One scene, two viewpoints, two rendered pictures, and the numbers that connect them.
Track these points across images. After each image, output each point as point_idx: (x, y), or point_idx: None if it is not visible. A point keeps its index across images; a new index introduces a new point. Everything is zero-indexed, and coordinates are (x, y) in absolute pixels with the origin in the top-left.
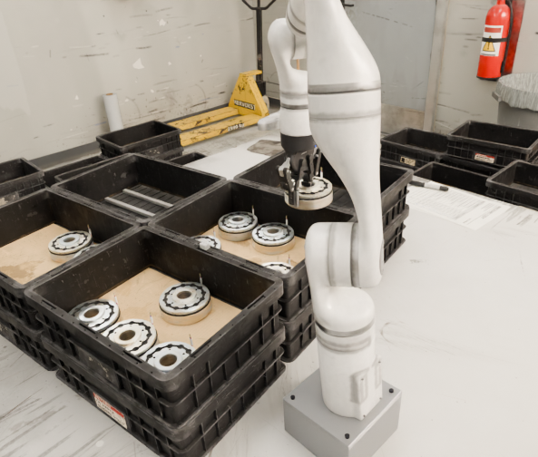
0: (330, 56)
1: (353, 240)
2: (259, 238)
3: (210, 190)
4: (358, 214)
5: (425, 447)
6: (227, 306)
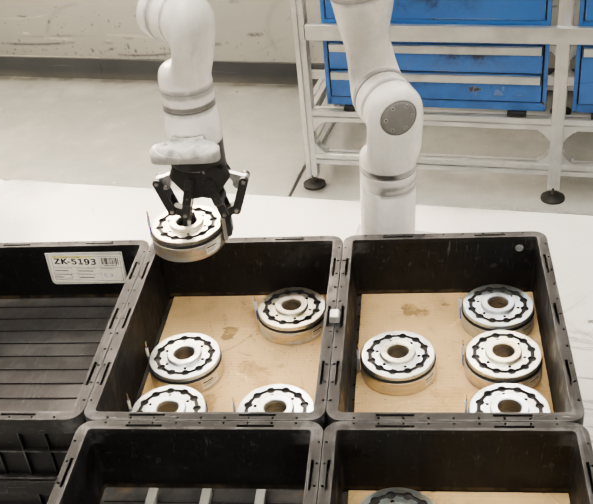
0: None
1: (397, 72)
2: (212, 358)
3: (148, 416)
4: (390, 50)
5: None
6: (363, 341)
